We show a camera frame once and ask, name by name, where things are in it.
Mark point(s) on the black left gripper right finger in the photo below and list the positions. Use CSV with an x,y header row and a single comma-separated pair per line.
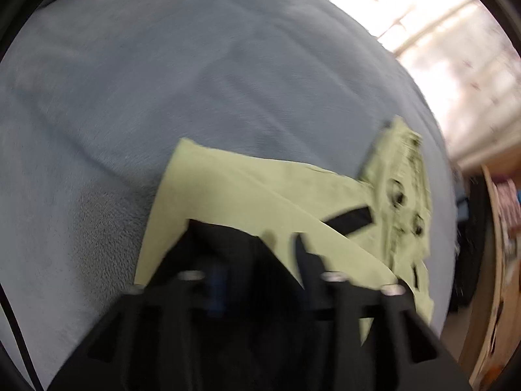
x,y
371,339

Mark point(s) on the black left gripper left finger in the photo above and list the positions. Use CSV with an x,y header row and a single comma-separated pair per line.
x,y
221,312

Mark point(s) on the green and black hooded jacket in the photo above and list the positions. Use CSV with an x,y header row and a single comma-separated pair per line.
x,y
374,228

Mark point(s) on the wooden bookshelf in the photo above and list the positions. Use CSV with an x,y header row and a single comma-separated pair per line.
x,y
493,333

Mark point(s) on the grey-blue fleece bed blanket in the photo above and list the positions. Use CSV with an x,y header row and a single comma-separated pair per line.
x,y
95,95

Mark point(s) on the floral white curtain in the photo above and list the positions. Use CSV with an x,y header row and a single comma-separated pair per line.
x,y
468,71

